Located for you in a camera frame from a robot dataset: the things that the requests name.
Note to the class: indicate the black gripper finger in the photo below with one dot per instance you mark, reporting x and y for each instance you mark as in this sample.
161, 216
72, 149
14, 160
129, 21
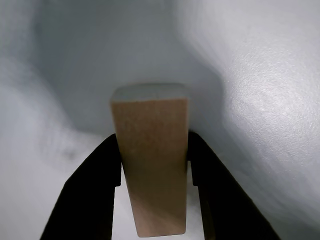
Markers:
222, 200
92, 192

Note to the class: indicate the wooden Jenga block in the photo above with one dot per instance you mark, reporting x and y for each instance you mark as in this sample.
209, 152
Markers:
152, 155

